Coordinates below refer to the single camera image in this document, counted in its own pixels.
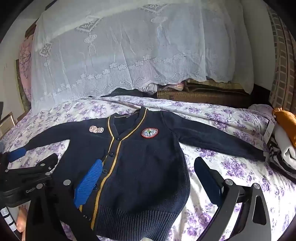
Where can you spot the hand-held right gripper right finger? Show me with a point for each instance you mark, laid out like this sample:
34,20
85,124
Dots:
209,183

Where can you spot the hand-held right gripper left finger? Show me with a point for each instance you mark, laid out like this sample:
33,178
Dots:
89,179

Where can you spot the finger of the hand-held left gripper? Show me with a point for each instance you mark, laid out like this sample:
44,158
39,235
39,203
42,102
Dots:
17,154
42,165

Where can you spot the navy knit cardigan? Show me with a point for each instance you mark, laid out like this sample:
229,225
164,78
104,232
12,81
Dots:
143,166

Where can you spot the person's left hand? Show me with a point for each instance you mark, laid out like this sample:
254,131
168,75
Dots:
21,220

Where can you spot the dark framed board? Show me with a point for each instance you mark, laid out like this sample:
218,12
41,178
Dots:
22,92

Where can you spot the purple floral bedsheet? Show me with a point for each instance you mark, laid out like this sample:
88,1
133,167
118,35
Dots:
212,113

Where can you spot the black white striped cloth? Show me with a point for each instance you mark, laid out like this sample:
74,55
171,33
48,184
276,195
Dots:
276,157

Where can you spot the white folded cloth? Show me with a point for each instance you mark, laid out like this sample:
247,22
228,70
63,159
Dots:
285,148

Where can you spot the white garment with tag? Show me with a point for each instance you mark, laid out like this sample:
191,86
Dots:
261,112

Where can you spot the pink floral cloth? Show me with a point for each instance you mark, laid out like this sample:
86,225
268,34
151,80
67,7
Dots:
25,67

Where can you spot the brown woven mat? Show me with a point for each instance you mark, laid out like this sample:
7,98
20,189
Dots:
208,95

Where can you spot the orange cloth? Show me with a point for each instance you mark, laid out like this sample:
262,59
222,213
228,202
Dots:
286,125

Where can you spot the pink striped folded blanket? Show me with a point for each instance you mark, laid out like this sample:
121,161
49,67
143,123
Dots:
172,87

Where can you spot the white lace cover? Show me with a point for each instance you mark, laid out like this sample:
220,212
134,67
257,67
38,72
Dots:
129,44

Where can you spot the checked grey cushion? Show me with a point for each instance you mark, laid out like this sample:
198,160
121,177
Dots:
283,58

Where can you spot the light wooden frame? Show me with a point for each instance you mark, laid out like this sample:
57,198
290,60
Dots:
7,124

